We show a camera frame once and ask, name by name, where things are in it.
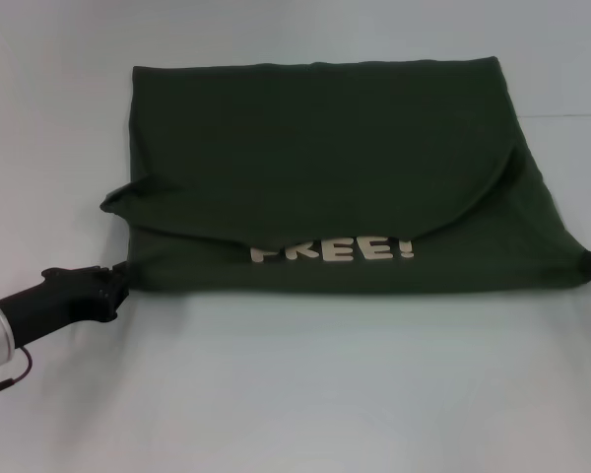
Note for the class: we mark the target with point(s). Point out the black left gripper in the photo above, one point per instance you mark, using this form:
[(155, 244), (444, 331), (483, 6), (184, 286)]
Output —
[(59, 305)]

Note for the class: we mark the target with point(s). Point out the dark green t-shirt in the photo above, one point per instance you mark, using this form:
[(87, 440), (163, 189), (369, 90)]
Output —
[(325, 172)]

